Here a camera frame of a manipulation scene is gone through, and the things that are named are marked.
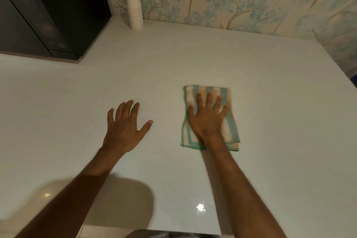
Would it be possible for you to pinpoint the person's right hand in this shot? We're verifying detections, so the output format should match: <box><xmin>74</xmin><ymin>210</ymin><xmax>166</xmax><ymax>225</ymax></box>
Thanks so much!
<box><xmin>187</xmin><ymin>92</ymin><xmax>230</xmax><ymax>144</ymax></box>

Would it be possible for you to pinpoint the person's left hand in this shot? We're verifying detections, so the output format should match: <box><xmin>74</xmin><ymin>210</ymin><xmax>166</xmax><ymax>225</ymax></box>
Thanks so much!
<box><xmin>102</xmin><ymin>100</ymin><xmax>153</xmax><ymax>154</ymax></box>

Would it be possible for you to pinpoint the striped cleaning cloth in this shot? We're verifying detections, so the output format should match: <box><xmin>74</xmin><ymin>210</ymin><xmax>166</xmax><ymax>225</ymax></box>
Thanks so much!
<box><xmin>181</xmin><ymin>85</ymin><xmax>240</xmax><ymax>152</ymax></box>

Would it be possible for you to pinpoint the person's right forearm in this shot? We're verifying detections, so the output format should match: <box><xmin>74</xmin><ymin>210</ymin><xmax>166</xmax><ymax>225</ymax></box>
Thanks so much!
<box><xmin>201</xmin><ymin>134</ymin><xmax>288</xmax><ymax>238</ymax></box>

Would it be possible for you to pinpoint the person's left forearm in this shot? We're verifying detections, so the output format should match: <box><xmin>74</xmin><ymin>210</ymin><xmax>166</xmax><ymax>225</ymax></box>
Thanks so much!
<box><xmin>15</xmin><ymin>146</ymin><xmax>123</xmax><ymax>238</ymax></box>

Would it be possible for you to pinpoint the stack of white paper cups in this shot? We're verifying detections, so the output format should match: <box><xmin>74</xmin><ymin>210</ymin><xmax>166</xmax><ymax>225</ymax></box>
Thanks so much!
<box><xmin>124</xmin><ymin>0</ymin><xmax>144</xmax><ymax>30</ymax></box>

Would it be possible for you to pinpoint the black microwave oven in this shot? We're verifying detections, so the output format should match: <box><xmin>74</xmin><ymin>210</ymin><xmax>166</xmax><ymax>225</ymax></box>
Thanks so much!
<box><xmin>0</xmin><ymin>0</ymin><xmax>112</xmax><ymax>61</ymax></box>

